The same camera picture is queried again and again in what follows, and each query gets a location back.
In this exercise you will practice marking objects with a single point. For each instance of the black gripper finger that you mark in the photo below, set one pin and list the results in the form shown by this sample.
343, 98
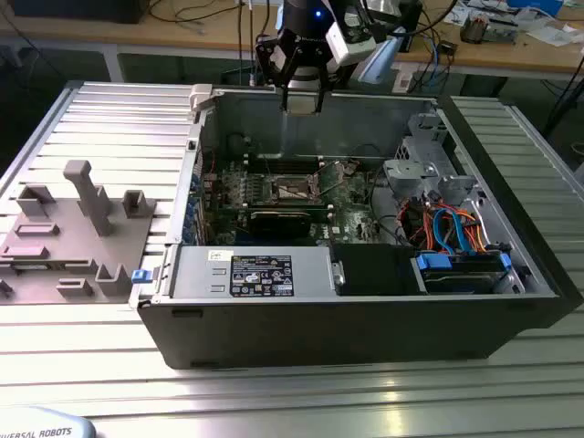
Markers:
326, 82
274, 59

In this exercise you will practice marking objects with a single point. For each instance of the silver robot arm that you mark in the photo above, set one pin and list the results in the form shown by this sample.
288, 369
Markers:
381, 59

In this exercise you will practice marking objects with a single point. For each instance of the CPU socket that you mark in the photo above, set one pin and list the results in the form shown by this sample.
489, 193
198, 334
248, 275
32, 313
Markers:
292, 191

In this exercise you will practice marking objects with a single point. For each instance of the blue expansion slot brackets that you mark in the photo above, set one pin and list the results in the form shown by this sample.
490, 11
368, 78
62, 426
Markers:
190, 214

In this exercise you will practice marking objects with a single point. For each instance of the black bay cover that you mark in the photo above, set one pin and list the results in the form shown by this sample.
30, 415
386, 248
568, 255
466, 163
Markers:
369, 269

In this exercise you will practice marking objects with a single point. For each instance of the wooden desk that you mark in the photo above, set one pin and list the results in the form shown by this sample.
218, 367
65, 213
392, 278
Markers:
182, 34

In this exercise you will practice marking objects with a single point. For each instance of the black upright box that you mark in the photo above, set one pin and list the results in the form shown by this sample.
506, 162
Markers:
411, 23

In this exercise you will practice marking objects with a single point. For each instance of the silver drive cage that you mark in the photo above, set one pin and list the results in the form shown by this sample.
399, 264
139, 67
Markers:
406, 171

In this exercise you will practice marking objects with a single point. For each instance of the green motherboard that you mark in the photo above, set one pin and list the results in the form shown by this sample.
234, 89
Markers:
347, 201

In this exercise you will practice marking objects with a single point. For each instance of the black graphics card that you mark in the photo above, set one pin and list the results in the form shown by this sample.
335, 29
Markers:
278, 226

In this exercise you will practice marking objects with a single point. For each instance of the copper coil part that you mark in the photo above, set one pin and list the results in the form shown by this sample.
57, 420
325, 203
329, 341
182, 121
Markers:
472, 27

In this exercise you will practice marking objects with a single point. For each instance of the grey electronic module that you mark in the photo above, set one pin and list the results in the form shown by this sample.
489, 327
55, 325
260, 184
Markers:
501, 33

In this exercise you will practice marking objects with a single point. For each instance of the silver metal latch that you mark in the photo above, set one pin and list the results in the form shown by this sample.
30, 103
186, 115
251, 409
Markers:
338, 273

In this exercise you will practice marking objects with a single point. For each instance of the black desktop computer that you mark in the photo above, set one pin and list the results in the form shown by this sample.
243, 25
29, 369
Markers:
77, 9

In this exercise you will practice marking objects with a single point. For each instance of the hard disk in blue carrier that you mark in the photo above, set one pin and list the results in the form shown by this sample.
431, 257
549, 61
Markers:
435, 263

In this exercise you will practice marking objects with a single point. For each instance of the blue cardboard box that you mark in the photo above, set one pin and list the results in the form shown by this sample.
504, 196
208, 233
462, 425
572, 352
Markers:
536, 5

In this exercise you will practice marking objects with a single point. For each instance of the grey power supply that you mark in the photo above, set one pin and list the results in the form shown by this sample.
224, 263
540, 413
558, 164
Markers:
201, 274

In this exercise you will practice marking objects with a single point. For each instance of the black PC case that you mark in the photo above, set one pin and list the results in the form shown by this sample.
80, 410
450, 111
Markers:
319, 333

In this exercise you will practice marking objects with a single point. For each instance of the blue case latch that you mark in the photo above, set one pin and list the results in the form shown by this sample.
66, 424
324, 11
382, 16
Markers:
140, 276

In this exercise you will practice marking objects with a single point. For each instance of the grey parts rack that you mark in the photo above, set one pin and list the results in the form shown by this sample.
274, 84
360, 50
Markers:
68, 246

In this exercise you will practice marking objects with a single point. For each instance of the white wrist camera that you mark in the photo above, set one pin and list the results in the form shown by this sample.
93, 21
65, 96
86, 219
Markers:
353, 50

